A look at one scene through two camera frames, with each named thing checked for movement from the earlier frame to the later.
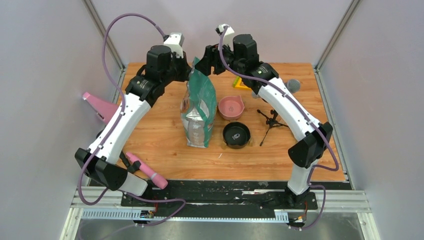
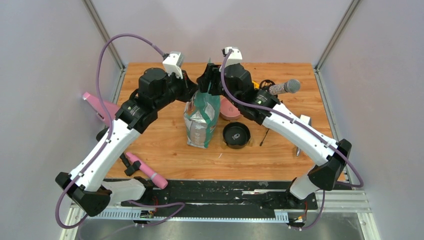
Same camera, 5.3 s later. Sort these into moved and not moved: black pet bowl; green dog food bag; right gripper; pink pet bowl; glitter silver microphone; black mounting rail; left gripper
Moved: right gripper; left gripper; green dog food bag
Not moved: pink pet bowl; black mounting rail; black pet bowl; glitter silver microphone
